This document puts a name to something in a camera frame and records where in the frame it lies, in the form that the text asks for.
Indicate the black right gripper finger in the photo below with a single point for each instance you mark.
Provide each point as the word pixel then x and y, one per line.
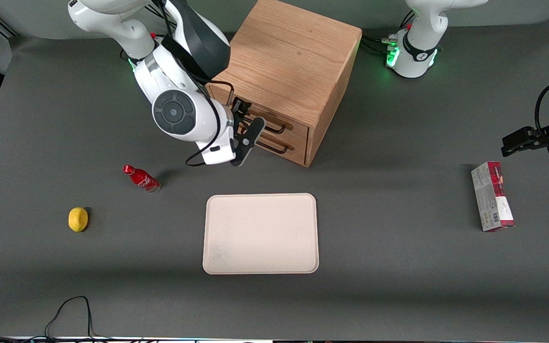
pixel 258 123
pixel 242 105

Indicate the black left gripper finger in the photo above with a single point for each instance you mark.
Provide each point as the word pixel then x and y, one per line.
pixel 529 146
pixel 522 137

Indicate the oak wooden drawer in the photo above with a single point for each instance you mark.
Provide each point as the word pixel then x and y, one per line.
pixel 300 135
pixel 298 155

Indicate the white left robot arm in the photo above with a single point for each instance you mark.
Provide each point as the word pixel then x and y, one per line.
pixel 417 52

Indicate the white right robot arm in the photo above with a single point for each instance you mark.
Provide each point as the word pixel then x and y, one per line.
pixel 174 112

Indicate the grey and red carton box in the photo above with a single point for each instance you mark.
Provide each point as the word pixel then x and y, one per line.
pixel 491 200

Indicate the oak wooden cabinet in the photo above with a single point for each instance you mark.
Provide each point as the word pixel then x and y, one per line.
pixel 293 52

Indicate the beige plastic tray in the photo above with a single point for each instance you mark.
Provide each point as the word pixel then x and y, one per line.
pixel 260 233

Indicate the red cola bottle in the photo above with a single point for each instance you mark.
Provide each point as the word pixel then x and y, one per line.
pixel 142 179

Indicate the yellow lemon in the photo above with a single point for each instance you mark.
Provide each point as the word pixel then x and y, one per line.
pixel 78 219

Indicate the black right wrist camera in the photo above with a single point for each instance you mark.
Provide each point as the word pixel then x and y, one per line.
pixel 248 145

